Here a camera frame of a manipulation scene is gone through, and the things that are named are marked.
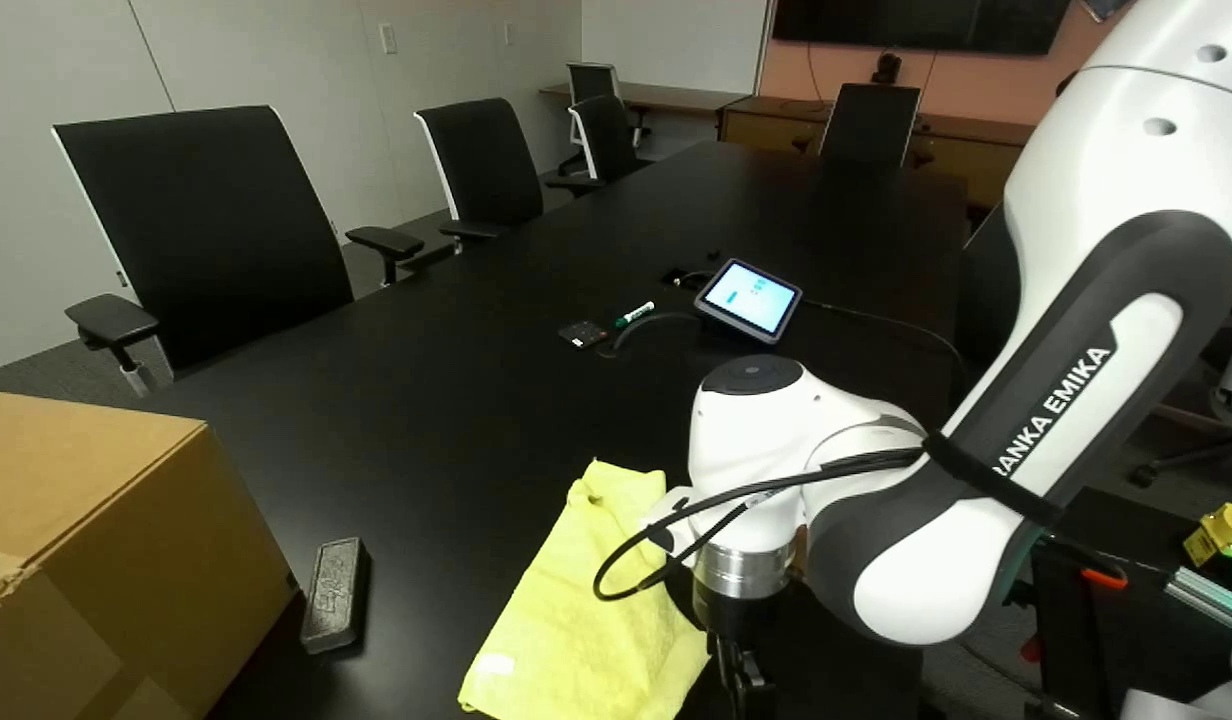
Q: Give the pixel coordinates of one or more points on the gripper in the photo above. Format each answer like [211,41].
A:
[744,630]

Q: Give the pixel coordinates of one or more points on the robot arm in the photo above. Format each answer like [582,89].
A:
[1076,300]

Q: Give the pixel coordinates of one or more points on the yellow cloth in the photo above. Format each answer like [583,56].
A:
[576,610]

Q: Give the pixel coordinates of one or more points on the touch panel with lit screen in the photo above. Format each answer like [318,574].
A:
[749,296]

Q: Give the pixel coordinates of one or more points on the green capped marker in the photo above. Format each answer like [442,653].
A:
[635,314]

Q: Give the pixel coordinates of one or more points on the small black remote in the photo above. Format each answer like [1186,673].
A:
[583,334]

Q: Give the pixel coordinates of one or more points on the small black adapter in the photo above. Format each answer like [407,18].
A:
[682,276]

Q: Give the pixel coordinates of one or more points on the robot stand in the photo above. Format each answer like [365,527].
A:
[1116,640]

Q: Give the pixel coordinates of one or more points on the black whiteboard eraser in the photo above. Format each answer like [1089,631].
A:
[333,594]

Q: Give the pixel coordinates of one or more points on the yellow emergency stop box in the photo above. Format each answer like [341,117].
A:
[1226,535]

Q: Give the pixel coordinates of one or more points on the row of black office chairs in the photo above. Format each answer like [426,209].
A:
[606,130]

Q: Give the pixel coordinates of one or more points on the black office chair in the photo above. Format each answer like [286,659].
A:
[216,230]
[486,160]
[869,122]

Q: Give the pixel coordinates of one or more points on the wooden sideboard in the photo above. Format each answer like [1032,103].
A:
[966,150]

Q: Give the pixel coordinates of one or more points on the office chair with white base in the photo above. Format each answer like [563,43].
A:
[1226,400]

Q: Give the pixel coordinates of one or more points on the black webcam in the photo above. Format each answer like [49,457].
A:
[887,68]

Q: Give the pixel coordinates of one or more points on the cardboard box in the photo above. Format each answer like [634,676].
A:
[96,540]

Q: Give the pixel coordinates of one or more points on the wooden wall desk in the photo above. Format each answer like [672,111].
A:
[666,97]

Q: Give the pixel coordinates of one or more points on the wall television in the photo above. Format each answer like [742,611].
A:
[916,22]

